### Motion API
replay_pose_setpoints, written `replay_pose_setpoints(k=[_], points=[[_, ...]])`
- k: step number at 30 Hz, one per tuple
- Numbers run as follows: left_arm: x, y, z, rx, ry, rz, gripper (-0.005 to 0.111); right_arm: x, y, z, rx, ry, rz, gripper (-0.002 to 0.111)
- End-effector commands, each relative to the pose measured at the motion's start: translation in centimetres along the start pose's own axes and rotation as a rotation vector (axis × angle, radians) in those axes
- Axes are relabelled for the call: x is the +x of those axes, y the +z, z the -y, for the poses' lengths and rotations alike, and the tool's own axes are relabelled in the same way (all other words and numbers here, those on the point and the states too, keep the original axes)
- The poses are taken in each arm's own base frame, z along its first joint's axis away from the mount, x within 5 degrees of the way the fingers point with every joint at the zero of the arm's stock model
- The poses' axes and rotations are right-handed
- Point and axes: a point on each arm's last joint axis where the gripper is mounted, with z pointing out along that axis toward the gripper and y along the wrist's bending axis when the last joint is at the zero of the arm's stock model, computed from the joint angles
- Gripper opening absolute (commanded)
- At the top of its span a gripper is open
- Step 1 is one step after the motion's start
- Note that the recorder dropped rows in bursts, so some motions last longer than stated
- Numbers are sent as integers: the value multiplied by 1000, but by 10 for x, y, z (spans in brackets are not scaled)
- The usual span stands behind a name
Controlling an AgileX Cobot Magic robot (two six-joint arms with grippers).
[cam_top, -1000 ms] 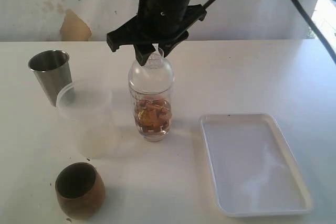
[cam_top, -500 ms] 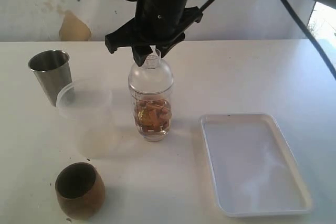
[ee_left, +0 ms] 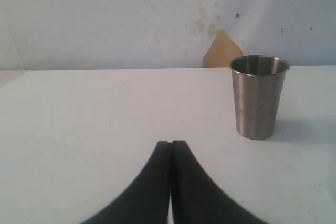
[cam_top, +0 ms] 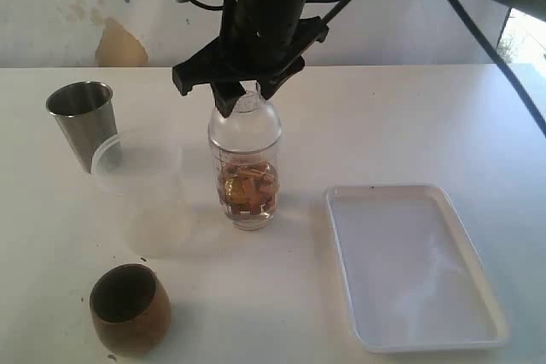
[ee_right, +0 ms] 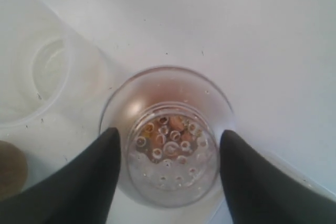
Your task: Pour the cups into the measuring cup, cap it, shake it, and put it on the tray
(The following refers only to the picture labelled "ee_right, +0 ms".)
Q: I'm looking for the brown wooden cup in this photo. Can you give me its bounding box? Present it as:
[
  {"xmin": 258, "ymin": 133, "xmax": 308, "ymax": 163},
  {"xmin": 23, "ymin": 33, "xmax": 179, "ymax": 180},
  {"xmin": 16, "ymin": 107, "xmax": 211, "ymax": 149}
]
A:
[{"xmin": 0, "ymin": 141, "xmax": 28, "ymax": 200}]

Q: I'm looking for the clear dome shaker lid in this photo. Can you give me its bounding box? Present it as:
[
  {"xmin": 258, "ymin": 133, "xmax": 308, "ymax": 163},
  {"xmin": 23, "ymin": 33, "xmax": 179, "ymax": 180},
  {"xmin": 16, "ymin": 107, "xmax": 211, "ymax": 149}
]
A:
[{"xmin": 99, "ymin": 66, "xmax": 235, "ymax": 208}]

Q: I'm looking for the translucent plastic cup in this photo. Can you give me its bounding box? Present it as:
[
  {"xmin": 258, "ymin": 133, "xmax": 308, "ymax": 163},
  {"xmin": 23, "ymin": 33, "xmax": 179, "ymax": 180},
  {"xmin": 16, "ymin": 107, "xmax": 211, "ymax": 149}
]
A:
[{"xmin": 1, "ymin": 0, "xmax": 111, "ymax": 129}]

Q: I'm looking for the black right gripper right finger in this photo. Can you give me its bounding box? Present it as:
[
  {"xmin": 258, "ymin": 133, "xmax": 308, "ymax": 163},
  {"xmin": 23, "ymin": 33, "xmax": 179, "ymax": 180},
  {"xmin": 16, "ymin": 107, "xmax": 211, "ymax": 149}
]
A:
[{"xmin": 218, "ymin": 129, "xmax": 336, "ymax": 224}]

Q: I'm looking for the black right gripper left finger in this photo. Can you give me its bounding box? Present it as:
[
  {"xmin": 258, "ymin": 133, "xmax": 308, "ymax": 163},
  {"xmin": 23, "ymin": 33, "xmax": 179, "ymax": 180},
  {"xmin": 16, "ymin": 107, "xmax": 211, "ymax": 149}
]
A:
[{"xmin": 1, "ymin": 127, "xmax": 121, "ymax": 223}]

